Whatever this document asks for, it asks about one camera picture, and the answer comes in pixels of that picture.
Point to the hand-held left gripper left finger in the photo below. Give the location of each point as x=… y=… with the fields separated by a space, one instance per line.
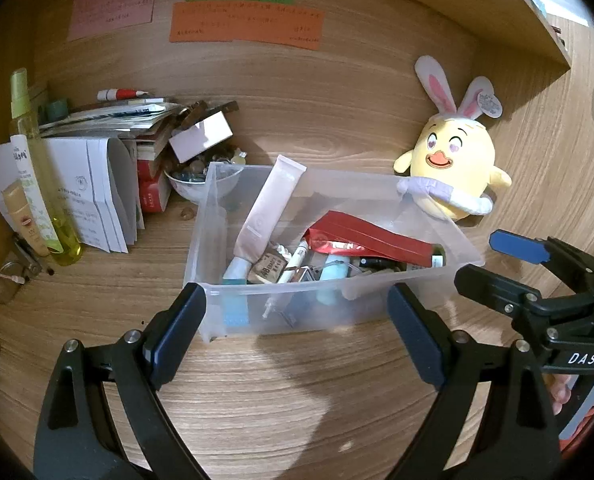
x=174 y=332

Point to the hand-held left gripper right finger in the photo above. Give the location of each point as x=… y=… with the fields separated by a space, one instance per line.
x=417 y=335

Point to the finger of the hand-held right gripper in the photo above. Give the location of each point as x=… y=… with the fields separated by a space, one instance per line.
x=492 y=292
x=517 y=246

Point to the clear plastic bin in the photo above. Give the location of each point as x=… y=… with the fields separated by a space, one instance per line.
x=367 y=310

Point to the dark green bottle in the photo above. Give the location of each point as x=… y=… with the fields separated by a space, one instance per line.
x=377 y=262

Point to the teal tape roll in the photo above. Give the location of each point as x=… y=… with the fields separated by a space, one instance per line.
x=234 y=270

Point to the light blue small tube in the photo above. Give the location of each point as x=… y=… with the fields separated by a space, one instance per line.
x=334 y=270

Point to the red foil pouch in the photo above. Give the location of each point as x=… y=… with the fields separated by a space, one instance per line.
x=367 y=240

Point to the wooden tag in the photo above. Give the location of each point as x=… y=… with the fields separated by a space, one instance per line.
x=267 y=267

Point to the white pen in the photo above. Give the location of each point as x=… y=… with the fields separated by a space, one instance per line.
x=297 y=255

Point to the pink cosmetic tube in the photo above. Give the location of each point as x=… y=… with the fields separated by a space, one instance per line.
x=267 y=210

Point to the person's right hand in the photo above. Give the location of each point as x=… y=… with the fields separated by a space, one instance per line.
x=561 y=395

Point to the yellow chick plush toy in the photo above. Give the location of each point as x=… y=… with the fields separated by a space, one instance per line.
x=457 y=155

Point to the small brown stone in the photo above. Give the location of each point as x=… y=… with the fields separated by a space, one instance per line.
x=188 y=212

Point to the red boxes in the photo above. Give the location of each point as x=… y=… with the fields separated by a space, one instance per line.
x=152 y=195

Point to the green spray bottle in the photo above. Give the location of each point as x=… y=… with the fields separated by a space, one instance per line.
x=64 y=240

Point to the white ceramic bowl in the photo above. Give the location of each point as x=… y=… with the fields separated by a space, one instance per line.
x=187 y=187

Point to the dark metal clip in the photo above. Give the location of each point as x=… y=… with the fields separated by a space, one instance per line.
x=32 y=257

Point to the folded white paper leaflets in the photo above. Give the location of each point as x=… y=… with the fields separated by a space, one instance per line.
x=92 y=185

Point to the eyeglasses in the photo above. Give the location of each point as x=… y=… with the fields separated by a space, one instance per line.
x=9 y=285

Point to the yellow orange sunscreen bottle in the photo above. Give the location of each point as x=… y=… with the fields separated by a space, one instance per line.
x=22 y=215

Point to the small white box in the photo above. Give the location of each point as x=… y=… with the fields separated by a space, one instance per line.
x=202 y=135

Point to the white green sunscreen tube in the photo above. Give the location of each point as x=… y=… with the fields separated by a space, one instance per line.
x=29 y=180

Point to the stack of books and papers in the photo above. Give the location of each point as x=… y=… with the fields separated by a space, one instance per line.
x=122 y=115

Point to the dark brown wooden piece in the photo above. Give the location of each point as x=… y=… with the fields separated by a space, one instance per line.
x=212 y=109

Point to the red white marker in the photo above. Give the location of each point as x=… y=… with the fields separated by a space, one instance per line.
x=122 y=94

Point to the small green jar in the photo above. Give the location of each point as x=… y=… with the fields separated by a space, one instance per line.
x=57 y=107

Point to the orange paper note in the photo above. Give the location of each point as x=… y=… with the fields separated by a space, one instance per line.
x=247 y=25

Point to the pink paper note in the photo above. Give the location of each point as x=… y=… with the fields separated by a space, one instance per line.
x=112 y=7

